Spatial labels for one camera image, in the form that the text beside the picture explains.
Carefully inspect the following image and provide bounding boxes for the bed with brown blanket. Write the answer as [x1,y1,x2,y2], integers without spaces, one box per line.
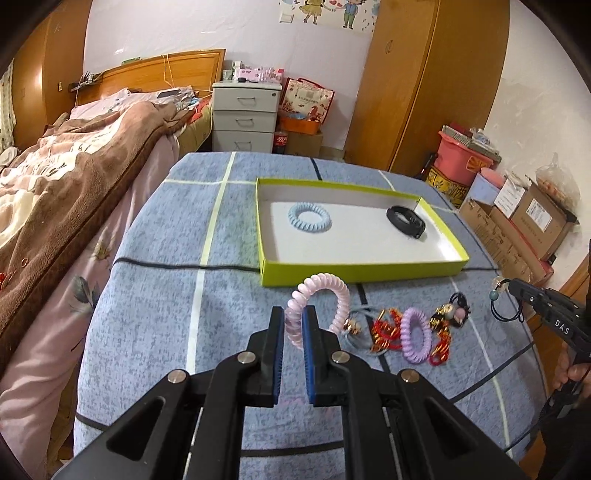
[0,88,204,462]

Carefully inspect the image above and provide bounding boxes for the pale blue box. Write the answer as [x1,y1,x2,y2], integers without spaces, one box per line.
[468,173,502,201]

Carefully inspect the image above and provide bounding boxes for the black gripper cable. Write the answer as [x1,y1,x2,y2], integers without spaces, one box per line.
[505,392,571,450]

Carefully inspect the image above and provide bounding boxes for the grey-blue cord hair tie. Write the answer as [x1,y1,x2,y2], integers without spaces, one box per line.
[342,305,386,356]

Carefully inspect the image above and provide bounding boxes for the orange plastic basket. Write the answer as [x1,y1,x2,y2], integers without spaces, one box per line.
[279,115,321,134]

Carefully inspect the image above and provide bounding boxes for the clear plastic bag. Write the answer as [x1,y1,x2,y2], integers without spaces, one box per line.
[536,154,580,208]

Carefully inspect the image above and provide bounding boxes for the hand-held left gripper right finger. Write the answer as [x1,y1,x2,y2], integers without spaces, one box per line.
[302,307,527,480]

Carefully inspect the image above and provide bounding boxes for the blue plaid tablecloth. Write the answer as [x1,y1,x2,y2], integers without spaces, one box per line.
[73,151,546,480]

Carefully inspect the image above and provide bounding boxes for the black hair tie pink charm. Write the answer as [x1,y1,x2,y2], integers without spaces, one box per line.
[443,292,472,329]

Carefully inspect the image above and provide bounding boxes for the black hair tie gold beads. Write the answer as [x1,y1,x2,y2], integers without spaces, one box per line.
[429,310,455,333]

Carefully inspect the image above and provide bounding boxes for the white drawer cabinet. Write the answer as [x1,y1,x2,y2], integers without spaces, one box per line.
[211,79,283,154]

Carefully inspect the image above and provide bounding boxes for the patterned curtain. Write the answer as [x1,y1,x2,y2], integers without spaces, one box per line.
[0,65,17,153]

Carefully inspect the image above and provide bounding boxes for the yellow patterned tin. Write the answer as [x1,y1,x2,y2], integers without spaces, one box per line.
[425,166,472,208]

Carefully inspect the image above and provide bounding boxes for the pink spiral hair tie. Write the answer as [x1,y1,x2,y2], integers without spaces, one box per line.
[284,273,351,352]

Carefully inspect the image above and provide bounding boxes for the wooden bed headboard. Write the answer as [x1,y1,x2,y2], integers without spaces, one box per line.
[71,48,227,109]

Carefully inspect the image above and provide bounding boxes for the black hair tie round bead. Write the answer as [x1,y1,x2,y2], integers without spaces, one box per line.
[488,276,525,324]

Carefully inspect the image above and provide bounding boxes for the red patterned gift bag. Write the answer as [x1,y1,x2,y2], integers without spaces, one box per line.
[279,78,335,127]

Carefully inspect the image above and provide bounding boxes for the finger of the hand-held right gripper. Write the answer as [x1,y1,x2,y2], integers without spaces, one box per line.
[508,278,561,305]

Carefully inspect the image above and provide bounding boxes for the pink box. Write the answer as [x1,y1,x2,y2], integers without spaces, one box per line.
[231,67,284,84]

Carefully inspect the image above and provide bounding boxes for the stack of brown cardboard boxes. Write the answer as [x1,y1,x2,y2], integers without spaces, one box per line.
[459,180,578,287]

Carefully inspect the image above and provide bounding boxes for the cartoon wall poster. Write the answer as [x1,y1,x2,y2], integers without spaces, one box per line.
[277,0,379,33]

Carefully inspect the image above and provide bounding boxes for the pink plastic bin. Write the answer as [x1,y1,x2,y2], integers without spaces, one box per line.
[436,130,495,172]

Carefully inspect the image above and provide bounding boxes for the white ring red bracelet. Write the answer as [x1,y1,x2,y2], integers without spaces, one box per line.
[0,256,31,289]

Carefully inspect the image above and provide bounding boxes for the green shallow cardboard box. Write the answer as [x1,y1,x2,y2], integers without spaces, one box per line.
[255,178,471,288]

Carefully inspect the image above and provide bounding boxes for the person's right hand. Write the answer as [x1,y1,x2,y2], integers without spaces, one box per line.
[554,357,591,393]

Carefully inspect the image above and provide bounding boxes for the red knotted bracelet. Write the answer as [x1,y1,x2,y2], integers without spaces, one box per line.
[428,330,455,367]
[369,308,402,356]

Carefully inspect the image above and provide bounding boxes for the patterned flat boxes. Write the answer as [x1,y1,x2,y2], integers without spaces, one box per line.
[442,124,502,162]

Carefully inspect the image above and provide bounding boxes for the brown fleece blanket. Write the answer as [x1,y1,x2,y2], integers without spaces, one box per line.
[0,99,195,370]

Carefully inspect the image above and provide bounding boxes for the narrow wooden wardrobe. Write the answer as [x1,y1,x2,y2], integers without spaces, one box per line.
[9,0,95,139]

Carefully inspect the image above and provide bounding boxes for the black wristband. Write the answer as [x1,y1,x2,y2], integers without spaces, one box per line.
[385,206,428,241]

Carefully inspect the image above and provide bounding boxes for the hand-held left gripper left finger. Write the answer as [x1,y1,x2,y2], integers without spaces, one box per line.
[51,306,284,480]

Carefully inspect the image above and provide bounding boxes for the large wooden wardrobe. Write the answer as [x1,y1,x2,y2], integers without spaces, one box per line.
[344,0,511,176]

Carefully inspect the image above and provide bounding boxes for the small cardboard box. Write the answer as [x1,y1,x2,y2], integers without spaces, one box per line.
[286,131,324,158]

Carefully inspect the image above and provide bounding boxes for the purple spiral hair tie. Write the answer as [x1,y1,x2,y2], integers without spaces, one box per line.
[399,308,434,363]

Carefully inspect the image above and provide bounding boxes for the light blue spiral hair tie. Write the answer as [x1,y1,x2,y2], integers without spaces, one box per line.
[288,202,333,237]

